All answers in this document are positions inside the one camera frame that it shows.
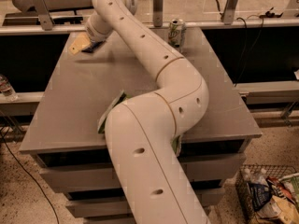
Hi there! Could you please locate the metal rail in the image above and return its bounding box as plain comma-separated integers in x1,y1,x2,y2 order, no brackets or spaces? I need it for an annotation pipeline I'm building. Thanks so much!
0,19,299,35

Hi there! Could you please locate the water bottle in basket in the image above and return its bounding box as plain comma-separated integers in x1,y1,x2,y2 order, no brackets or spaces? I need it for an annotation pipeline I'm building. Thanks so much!
242,168,267,186

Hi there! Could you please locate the metal bracket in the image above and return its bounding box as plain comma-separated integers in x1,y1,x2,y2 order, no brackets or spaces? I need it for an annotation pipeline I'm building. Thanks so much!
221,0,238,24
152,0,164,27
32,0,54,31

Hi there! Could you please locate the red snack bag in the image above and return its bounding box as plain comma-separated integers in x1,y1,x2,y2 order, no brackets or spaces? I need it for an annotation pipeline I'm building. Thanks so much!
266,176,295,203

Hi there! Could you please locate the green white soda can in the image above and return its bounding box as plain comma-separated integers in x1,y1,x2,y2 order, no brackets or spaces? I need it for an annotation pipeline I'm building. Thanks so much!
168,19,186,52

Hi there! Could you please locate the middle metal bracket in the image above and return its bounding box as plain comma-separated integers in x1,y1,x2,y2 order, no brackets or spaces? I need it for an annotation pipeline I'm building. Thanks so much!
152,0,164,27

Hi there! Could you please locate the black bench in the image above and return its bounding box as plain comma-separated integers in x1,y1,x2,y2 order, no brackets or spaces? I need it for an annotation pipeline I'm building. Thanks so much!
2,0,93,26

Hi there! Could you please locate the left metal bracket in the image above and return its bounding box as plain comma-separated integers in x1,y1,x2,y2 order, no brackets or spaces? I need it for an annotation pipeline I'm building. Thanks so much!
32,0,54,31

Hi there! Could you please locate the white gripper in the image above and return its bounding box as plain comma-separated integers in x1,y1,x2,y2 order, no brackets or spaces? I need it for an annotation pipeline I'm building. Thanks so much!
68,14,109,55

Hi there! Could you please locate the green jalapeno chip bag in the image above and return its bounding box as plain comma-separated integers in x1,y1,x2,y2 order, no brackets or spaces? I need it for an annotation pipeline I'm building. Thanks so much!
97,90,183,157

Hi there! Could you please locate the green white snack bag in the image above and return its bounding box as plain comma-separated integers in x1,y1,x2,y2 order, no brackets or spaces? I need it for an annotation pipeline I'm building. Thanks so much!
279,173,299,210

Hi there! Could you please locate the right metal bracket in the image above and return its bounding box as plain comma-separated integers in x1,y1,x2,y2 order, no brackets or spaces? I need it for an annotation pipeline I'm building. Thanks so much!
221,0,238,24

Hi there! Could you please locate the clear plastic water bottle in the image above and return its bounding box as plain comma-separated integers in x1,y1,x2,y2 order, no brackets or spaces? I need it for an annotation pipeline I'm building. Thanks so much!
0,74,18,102

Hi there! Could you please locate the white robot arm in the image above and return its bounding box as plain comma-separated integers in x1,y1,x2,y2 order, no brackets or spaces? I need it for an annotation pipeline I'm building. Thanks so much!
85,0,211,224

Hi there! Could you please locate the black floor cable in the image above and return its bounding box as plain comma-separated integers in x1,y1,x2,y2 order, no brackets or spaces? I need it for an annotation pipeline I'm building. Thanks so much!
0,131,60,224

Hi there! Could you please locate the yellow snack bag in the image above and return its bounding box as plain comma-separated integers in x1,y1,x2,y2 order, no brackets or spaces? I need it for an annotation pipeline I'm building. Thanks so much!
257,196,299,224

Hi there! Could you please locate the wire basket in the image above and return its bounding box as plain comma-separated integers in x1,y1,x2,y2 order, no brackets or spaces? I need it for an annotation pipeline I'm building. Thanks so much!
235,164,296,224

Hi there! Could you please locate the dark blue snack bag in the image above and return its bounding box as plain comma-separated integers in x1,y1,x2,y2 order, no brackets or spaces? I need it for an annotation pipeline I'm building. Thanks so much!
249,183,272,211

